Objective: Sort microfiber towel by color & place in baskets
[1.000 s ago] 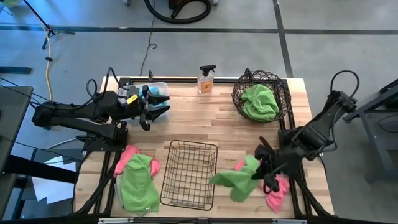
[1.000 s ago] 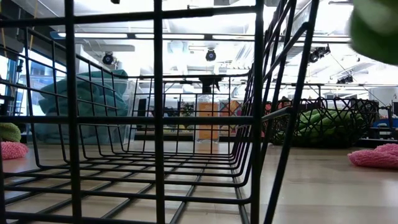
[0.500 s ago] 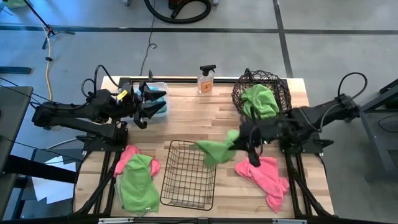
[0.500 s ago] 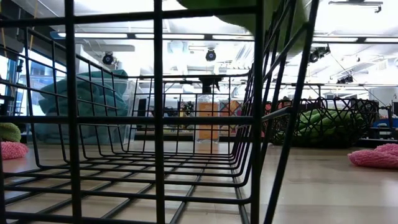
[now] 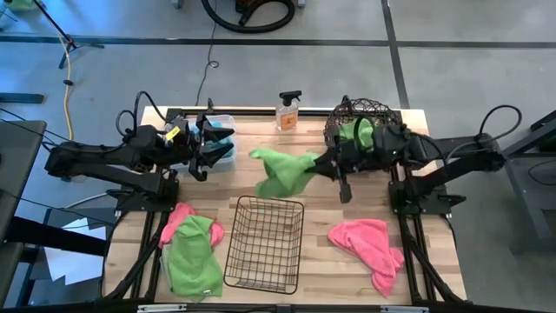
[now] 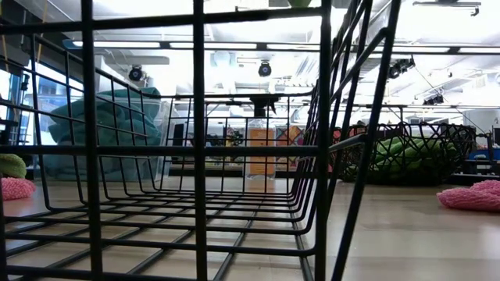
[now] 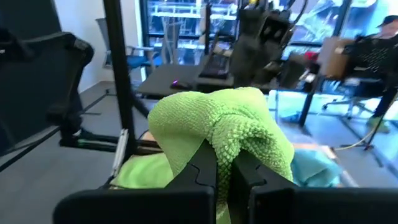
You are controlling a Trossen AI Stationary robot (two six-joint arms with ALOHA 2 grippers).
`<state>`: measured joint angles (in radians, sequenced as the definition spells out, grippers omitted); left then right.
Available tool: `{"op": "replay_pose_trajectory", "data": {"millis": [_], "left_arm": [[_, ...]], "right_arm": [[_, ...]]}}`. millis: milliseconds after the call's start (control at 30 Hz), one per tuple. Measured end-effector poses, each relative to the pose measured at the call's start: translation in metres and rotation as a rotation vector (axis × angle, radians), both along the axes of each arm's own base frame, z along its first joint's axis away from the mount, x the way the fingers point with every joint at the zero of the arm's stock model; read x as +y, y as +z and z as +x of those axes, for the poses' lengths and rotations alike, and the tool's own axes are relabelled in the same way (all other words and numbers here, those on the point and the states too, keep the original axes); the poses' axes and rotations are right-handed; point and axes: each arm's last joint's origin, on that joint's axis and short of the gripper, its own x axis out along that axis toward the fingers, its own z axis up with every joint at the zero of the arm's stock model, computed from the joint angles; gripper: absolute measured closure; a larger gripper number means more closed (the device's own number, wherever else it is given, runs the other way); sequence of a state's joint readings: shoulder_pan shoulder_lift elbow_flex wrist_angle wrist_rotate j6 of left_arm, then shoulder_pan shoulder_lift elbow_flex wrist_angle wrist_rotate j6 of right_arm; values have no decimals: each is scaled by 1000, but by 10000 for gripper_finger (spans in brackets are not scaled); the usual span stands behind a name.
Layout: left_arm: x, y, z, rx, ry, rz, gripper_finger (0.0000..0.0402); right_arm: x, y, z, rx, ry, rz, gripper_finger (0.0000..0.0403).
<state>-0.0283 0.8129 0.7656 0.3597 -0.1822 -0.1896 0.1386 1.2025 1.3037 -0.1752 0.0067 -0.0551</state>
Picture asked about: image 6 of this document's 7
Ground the clear plastic bin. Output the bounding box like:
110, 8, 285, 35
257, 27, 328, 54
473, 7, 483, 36
38, 97, 175, 183

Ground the blue background cart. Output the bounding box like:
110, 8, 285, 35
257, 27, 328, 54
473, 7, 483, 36
466, 147, 500, 175

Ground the ceiling track fixture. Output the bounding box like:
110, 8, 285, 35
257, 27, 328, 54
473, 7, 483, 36
412, 0, 482, 17

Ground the black wire rectangular basket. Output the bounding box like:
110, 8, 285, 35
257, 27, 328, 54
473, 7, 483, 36
0, 0, 403, 281

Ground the long ceiling light strip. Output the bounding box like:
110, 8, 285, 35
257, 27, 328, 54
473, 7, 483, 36
62, 38, 500, 55

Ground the black woven round basket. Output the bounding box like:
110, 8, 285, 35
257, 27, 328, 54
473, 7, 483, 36
330, 122, 478, 187

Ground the pink microfiber towel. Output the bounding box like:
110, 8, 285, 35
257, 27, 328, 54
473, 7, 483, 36
436, 180, 500, 214
0, 177, 38, 201

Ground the teal microfiber towel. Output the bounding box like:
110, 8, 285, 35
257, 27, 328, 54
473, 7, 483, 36
48, 99, 163, 148

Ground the colourful wall poster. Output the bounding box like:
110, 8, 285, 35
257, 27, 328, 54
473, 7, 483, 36
275, 124, 305, 148

